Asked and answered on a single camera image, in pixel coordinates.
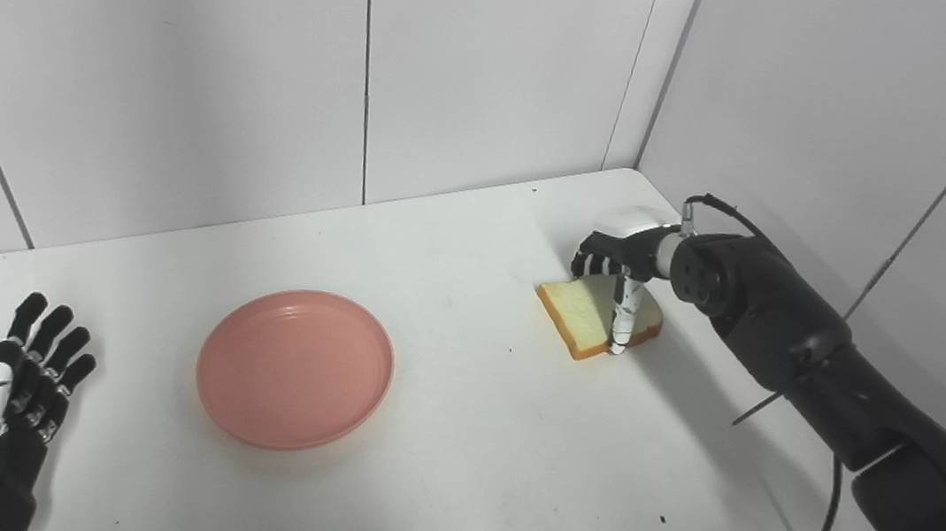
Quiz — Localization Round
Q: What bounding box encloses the pink round plate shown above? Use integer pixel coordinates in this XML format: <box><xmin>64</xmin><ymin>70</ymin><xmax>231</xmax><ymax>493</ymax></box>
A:
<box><xmin>188</xmin><ymin>278</ymin><xmax>402</xmax><ymax>463</ymax></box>

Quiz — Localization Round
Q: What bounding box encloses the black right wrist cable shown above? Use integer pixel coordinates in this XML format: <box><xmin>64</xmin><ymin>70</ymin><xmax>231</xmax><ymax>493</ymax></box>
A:
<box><xmin>644</xmin><ymin>191</ymin><xmax>876</xmax><ymax>531</ymax></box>

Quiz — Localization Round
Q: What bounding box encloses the slice of white bread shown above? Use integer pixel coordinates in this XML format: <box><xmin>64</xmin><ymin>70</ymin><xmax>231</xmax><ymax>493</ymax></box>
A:
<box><xmin>529</xmin><ymin>266</ymin><xmax>668</xmax><ymax>370</ymax></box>

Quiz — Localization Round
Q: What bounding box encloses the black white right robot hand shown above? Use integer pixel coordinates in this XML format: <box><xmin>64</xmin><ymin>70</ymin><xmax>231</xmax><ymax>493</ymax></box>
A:
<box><xmin>561</xmin><ymin>199</ymin><xmax>685</xmax><ymax>362</ymax></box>

